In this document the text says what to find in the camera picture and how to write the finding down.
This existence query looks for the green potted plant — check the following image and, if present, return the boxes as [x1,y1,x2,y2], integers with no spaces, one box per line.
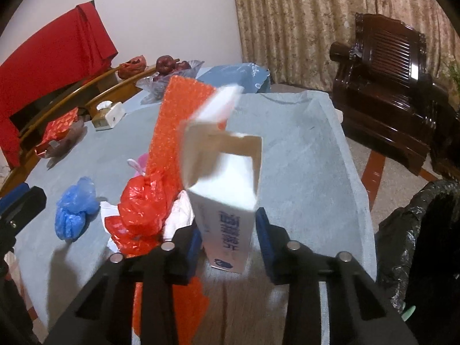
[440,55,460,87]

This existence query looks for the white carton box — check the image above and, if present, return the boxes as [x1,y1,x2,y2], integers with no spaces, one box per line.
[181,85,263,275]

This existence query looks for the beige patterned curtain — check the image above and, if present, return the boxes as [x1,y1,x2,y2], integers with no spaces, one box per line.
[230,0,460,92]

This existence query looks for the dark wooden armchair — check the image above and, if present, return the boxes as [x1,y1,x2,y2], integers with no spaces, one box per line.
[330,12,450,177]

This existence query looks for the small orange-red bag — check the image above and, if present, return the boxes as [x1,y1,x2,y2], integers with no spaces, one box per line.
[118,54,148,79]

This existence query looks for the blue plastic bag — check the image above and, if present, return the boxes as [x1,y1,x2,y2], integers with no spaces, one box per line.
[55,176,99,241]

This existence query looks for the curved wooden chair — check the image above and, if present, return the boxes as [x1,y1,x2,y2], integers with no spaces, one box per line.
[18,66,123,141]
[0,65,162,198]

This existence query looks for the white tissue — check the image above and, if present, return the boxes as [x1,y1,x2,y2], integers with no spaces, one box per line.
[162,190,196,241]
[100,200,124,254]

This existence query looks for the blue embroidered cloth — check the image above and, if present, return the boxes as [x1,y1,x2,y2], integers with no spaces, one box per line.
[196,63,273,95]

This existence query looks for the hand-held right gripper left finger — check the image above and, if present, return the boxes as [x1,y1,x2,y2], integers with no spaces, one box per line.
[43,225,204,345]

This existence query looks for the red patterned packet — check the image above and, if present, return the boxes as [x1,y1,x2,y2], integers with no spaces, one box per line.
[35,107,79,159]

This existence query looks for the dark wooden side table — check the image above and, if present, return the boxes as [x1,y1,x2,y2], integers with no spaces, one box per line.
[429,75,460,180]

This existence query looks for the orange bubble wrap sheet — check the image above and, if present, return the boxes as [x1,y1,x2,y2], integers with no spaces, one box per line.
[132,75,219,336]

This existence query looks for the pink face mask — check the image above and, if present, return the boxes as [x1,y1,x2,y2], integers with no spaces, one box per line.
[127,153,150,178]

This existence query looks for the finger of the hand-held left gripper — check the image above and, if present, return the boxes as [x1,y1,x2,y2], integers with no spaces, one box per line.
[0,183,47,232]

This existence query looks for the beige tissue box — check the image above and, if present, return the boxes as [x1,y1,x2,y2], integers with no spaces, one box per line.
[91,101,126,131]

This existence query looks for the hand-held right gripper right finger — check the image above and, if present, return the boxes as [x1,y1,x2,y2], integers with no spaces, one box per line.
[254,207,419,345]

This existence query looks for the large dark red apple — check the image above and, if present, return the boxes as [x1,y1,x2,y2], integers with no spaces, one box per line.
[156,55,180,75]

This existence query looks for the reddish wooden table leg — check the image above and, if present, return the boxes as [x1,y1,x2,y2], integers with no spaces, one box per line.
[361,149,386,211]

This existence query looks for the trash bin with black bag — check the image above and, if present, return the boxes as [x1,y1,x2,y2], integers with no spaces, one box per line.
[374,179,460,342]

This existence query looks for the grey tablecloth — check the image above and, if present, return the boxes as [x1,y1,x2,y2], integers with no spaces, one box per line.
[11,90,378,345]

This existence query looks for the red cloth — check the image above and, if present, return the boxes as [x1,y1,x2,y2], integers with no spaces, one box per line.
[0,2,118,168]

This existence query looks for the red plastic bag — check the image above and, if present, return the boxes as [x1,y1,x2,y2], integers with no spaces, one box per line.
[104,174,180,257]

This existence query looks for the glass fruit bowl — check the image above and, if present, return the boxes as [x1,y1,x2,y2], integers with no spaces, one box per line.
[136,59,205,105]

